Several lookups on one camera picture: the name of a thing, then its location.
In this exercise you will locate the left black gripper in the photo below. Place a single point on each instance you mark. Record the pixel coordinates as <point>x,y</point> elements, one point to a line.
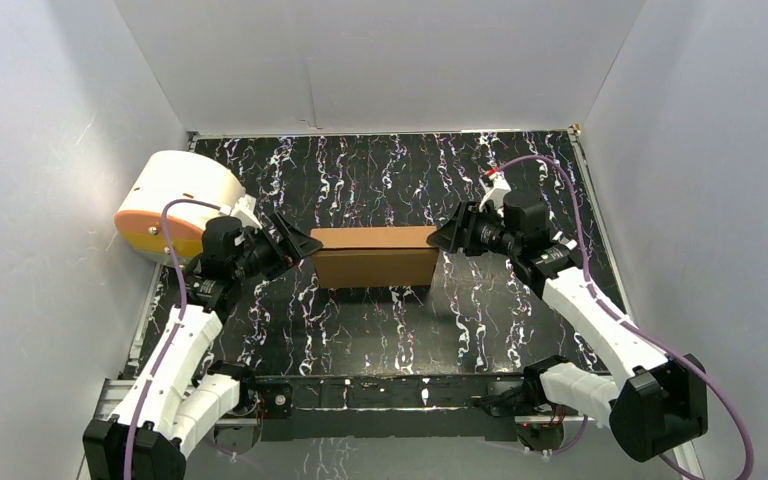
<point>283,241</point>

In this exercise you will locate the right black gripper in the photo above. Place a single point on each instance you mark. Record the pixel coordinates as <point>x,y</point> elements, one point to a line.
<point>460,232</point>

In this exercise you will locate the brown cardboard box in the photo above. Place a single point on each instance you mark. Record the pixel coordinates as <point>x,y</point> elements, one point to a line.
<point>373,257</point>

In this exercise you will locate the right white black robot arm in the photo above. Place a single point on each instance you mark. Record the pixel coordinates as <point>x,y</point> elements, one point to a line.
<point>652,401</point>

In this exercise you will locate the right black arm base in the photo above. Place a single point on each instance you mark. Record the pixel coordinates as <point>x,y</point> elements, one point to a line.
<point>539,422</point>

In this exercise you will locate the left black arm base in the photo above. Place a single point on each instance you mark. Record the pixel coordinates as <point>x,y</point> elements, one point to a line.
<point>260,399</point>

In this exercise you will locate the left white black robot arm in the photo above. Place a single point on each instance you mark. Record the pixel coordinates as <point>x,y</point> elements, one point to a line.
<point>168,410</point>

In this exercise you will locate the cream cylindrical drum device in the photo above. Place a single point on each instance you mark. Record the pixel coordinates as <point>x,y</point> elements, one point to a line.
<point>176,193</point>

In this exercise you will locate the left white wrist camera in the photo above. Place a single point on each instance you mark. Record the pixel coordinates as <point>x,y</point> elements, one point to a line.
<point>244,210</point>

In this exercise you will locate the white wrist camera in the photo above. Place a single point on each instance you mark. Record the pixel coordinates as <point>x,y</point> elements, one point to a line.
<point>496,187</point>
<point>244,210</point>

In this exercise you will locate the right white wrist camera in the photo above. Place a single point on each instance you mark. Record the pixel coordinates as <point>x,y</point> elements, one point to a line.
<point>496,187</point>

